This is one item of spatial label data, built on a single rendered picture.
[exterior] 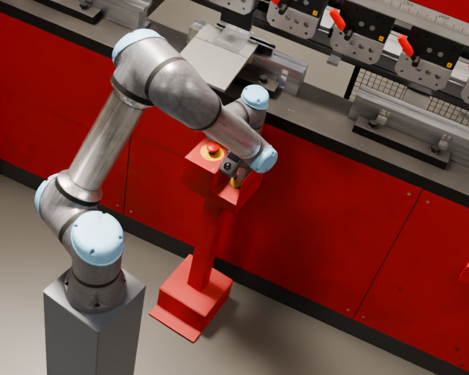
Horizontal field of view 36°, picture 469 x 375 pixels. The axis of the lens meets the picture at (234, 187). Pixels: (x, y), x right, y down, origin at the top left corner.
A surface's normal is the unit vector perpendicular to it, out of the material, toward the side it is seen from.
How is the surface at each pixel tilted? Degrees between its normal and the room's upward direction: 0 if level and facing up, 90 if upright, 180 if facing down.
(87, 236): 8
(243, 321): 0
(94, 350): 90
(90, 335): 90
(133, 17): 90
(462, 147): 90
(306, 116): 0
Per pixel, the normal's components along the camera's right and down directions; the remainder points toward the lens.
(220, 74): 0.17, -0.67
